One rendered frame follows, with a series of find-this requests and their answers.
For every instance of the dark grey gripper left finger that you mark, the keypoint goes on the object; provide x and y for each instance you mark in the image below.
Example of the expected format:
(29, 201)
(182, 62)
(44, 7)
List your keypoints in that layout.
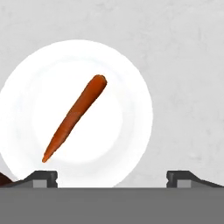
(43, 176)

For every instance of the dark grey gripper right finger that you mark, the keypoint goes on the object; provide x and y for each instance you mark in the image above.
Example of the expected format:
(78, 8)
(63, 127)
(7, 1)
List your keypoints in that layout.
(179, 176)

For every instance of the orange carrot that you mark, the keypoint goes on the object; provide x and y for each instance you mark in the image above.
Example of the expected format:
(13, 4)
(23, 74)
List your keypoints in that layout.
(76, 113)

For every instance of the dark brown object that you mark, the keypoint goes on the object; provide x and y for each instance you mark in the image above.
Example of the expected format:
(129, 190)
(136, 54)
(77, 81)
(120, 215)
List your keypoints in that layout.
(3, 180)

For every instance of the white round plate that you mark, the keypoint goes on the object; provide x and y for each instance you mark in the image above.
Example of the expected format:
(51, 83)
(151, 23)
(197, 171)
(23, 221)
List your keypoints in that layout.
(116, 131)

